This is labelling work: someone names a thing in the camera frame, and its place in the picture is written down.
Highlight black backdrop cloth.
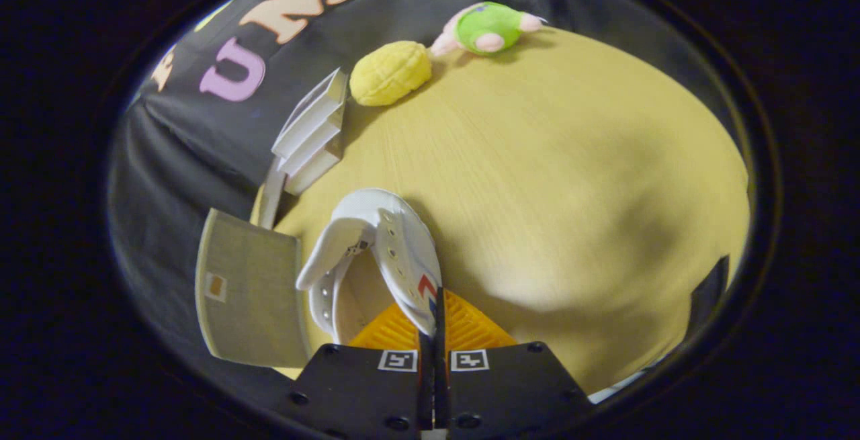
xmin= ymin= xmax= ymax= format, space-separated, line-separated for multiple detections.
xmin=107 ymin=0 xmax=733 ymax=387

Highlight plain white book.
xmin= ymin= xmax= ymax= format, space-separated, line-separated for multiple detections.
xmin=277 ymin=118 xmax=346 ymax=177
xmin=284 ymin=146 xmax=343 ymax=196

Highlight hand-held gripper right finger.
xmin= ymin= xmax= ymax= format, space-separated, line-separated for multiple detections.
xmin=434 ymin=286 xmax=596 ymax=440

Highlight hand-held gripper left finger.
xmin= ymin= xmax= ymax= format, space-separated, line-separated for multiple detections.
xmin=286 ymin=302 xmax=437 ymax=440

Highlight grey fabric storage box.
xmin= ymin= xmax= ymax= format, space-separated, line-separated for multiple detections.
xmin=195 ymin=208 xmax=314 ymax=369

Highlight green and pink plush toy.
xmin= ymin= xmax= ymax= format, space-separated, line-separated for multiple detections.
xmin=429 ymin=1 xmax=547 ymax=58

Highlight white canvas shoe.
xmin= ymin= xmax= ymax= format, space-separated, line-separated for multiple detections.
xmin=296 ymin=188 xmax=444 ymax=347

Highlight yellow round plush cushion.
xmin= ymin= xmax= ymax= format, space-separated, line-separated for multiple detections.
xmin=349 ymin=40 xmax=433 ymax=107

